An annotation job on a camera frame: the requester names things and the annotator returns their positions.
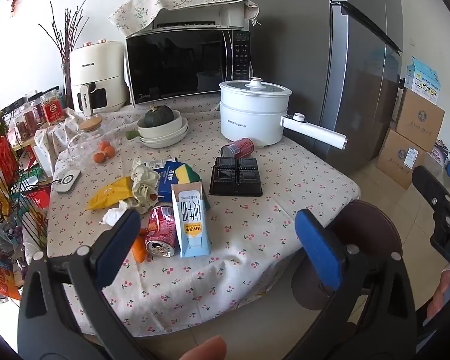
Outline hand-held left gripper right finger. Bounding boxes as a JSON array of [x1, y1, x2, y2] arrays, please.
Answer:
[[294, 209, 419, 360]]

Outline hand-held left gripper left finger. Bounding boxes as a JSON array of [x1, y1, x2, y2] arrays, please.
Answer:
[[17, 207, 151, 360]]

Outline orange carrot piece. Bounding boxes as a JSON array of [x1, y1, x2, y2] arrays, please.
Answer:
[[131, 232, 148, 263]]

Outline white tissue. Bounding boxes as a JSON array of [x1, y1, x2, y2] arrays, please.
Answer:
[[99, 200, 130, 227]]

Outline crushed red can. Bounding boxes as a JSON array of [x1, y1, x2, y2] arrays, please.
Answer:
[[145, 205, 179, 259]]

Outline yellow packet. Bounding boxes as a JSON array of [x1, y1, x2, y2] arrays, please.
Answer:
[[84, 176, 136, 211]]

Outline white paper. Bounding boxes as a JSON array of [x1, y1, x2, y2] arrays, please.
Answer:
[[129, 159, 161, 212]]

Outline white and blue milk carton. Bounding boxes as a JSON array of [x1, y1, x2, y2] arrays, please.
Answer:
[[171, 181, 212, 259]]

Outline yellow and green sponge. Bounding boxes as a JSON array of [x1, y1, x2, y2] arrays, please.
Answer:
[[174, 164, 211, 211]]

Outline black plastic tray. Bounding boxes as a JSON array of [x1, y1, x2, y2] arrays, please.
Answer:
[[209, 156, 264, 197]]

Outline red soda can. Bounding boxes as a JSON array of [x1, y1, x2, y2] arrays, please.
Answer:
[[220, 138, 256, 158]]

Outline person's right hand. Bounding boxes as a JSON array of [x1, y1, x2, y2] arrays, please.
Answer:
[[427, 266, 450, 319]]

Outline person's left hand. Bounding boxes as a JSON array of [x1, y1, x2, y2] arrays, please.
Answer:
[[180, 337, 227, 360]]

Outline purple package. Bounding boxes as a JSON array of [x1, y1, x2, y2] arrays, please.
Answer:
[[434, 140, 450, 166]]

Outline cherry print tablecloth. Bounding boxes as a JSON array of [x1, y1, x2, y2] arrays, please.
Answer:
[[45, 95, 362, 338]]

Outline white flat device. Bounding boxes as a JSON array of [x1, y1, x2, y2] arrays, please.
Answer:
[[52, 169, 81, 195]]

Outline red box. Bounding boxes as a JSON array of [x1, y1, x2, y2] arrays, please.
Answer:
[[24, 189, 51, 211]]

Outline blue and white box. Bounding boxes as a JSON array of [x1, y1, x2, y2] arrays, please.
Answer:
[[405, 57, 444, 105]]

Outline cream plate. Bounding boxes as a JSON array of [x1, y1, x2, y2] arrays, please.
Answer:
[[139, 117, 190, 145], [140, 124, 190, 149]]

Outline glass jar with wooden lid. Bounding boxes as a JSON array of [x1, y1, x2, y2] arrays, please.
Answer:
[[67, 116, 113, 163]]

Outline dark green pumpkin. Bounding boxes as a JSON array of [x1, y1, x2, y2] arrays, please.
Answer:
[[144, 106, 175, 128]]

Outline white electric pot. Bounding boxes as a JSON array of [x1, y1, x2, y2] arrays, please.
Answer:
[[219, 77, 349, 150]]

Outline red label glass jar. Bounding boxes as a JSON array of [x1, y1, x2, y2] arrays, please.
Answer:
[[41, 86, 66, 125], [13, 107, 34, 141], [26, 95, 46, 130]]

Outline glass vase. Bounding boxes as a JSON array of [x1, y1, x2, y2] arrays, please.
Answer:
[[61, 63, 74, 111]]

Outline glass pot lid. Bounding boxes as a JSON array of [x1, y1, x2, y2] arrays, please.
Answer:
[[220, 77, 292, 97]]

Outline grey refrigerator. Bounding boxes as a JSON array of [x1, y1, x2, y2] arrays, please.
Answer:
[[247, 0, 404, 166]]

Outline cream air fryer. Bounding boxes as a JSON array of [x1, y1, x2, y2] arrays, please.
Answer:
[[69, 40, 130, 115]]

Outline black microwave oven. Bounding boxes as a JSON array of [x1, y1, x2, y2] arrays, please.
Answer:
[[125, 29, 253, 106]]

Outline dried branches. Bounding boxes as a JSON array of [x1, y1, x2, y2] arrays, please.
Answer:
[[37, 0, 92, 64]]

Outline floral cover cloth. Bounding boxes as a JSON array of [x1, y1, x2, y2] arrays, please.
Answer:
[[109, 0, 261, 34]]

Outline black wire rack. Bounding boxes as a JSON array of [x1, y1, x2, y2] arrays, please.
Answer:
[[0, 112, 50, 250]]

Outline cream bowl with green handle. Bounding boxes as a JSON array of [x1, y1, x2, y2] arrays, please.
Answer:
[[125, 109, 183, 139]]

